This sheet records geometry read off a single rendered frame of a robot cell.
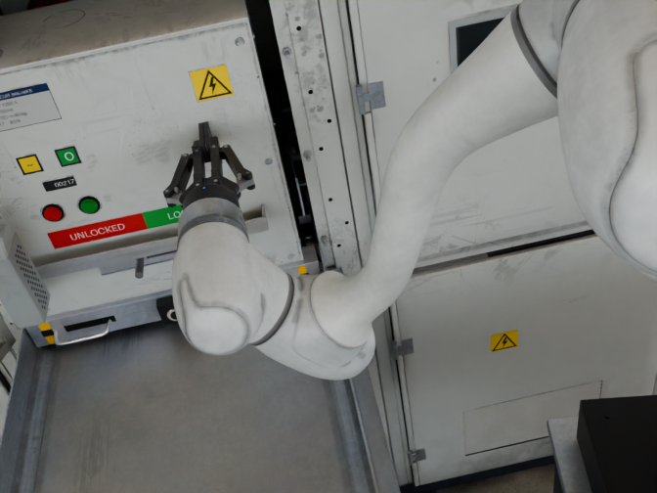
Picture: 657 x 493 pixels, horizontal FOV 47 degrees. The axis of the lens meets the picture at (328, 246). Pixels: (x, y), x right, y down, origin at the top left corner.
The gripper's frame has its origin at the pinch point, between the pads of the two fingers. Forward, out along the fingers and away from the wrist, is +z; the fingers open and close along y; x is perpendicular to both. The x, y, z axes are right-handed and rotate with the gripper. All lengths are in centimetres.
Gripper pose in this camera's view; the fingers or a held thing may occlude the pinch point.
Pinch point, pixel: (206, 141)
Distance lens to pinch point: 119.2
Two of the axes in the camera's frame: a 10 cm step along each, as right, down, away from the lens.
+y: 9.8, -2.2, 0.3
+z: -1.6, -6.3, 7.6
